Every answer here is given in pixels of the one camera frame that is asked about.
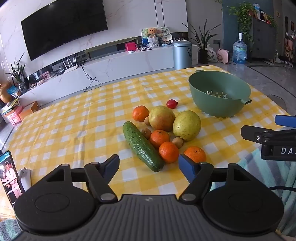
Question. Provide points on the white plastic bag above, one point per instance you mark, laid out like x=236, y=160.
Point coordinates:
x=211, y=54

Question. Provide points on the blue water jug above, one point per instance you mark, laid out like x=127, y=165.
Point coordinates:
x=239, y=52

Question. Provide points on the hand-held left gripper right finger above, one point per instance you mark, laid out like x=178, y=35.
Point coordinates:
x=186, y=165

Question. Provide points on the yellow checked tablecloth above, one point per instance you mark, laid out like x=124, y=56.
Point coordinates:
x=69, y=120

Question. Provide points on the yellow red blushed pear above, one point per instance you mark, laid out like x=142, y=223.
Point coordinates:
x=161, y=119

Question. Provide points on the smartphone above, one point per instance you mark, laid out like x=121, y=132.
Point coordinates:
x=10, y=176

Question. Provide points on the white phone stand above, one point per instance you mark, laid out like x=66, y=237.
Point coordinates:
x=25, y=179

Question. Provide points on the white wifi router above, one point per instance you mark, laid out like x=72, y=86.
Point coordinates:
x=71, y=68

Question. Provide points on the golden gourd ornament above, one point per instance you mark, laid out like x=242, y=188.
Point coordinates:
x=5, y=93

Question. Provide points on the red cardboard box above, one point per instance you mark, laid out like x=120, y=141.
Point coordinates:
x=12, y=115

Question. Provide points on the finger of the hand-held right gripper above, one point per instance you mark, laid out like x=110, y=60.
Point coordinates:
x=252, y=133
x=285, y=121

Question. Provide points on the green plant in glass vase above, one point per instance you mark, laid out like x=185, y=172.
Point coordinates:
x=19, y=76

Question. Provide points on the orange cardboard box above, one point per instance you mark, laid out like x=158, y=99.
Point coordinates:
x=29, y=111

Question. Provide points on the long-leaf plant in black pot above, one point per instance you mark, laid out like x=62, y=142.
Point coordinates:
x=203, y=55

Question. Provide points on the green colander bowl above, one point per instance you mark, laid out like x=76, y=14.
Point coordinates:
x=208, y=102

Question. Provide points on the stack of papers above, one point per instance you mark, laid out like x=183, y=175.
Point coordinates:
x=10, y=105

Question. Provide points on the trailing pothos plant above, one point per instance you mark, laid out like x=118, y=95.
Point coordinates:
x=242, y=16

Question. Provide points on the assorted colourful bottles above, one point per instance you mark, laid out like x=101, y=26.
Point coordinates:
x=261, y=14

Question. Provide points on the wall power socket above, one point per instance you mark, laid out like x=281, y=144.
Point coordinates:
x=216, y=42

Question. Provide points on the clear plastic chair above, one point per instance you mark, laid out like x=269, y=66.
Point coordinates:
x=277, y=99

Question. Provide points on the small brown longan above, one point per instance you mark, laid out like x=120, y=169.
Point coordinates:
x=146, y=133
x=146, y=120
x=177, y=142

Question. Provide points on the small brown longan top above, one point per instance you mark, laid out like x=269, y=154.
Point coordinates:
x=146, y=120

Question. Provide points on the round paper fan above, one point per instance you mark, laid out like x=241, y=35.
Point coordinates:
x=164, y=31

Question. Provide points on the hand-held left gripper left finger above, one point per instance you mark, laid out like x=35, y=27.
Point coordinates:
x=112, y=162

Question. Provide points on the teal striped blanket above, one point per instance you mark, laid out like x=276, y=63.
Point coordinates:
x=266, y=171

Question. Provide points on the orange mandarin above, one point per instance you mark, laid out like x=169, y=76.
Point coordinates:
x=140, y=113
x=196, y=153
x=159, y=138
x=168, y=151

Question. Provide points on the blue snack packet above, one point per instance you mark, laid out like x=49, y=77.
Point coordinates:
x=13, y=90

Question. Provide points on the black flat television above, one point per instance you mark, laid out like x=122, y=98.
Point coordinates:
x=64, y=27

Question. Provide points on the red tomato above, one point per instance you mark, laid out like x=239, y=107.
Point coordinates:
x=171, y=103

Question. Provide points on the grey drawer cabinet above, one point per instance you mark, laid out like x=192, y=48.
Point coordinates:
x=263, y=39

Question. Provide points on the brown teddy bear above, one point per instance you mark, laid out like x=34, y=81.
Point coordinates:
x=152, y=34

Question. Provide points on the white marble television cabinet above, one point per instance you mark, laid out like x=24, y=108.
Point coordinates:
x=129, y=62

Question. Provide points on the grey metal trash can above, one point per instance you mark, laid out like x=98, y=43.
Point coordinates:
x=181, y=55

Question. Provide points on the pink pig heater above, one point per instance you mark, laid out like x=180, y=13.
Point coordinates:
x=222, y=56

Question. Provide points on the painted picture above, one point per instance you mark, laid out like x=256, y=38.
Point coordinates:
x=143, y=34

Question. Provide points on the green cucumber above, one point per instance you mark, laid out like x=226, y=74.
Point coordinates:
x=141, y=146

